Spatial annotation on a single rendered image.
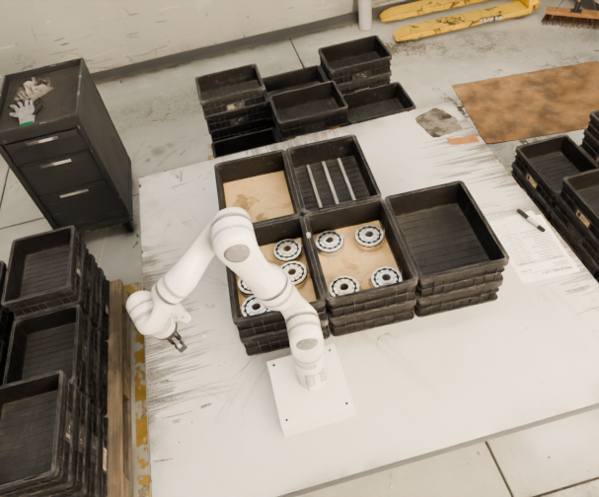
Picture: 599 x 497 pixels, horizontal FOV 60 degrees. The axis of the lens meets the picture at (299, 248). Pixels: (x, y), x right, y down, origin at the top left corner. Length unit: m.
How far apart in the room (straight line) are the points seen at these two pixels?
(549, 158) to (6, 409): 2.89
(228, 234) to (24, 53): 4.15
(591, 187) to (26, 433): 2.71
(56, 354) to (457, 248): 1.75
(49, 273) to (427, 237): 1.75
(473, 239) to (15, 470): 1.82
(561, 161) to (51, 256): 2.71
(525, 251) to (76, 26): 3.93
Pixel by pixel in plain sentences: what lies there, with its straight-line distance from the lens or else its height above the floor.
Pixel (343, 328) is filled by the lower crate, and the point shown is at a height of 0.74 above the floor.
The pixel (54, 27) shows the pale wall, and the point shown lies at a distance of 4.94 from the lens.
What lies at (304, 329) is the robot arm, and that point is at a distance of 1.38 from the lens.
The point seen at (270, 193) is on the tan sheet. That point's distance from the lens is 2.14.
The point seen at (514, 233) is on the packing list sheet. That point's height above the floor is 0.70.
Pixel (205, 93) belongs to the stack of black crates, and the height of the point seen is 0.49.
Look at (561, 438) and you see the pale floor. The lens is 2.54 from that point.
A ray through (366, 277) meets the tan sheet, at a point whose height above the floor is 0.83.
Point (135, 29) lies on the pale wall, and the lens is 4.89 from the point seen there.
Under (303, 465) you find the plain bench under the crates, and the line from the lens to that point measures 1.65.
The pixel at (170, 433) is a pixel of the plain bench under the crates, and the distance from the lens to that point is 1.79.
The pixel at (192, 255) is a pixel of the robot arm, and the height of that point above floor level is 1.42.
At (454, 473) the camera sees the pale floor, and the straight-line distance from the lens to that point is 2.39.
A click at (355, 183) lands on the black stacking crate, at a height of 0.83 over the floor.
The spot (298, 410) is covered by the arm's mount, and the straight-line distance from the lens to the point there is 1.64.
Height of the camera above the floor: 2.26
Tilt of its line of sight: 48 degrees down
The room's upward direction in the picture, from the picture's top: 10 degrees counter-clockwise
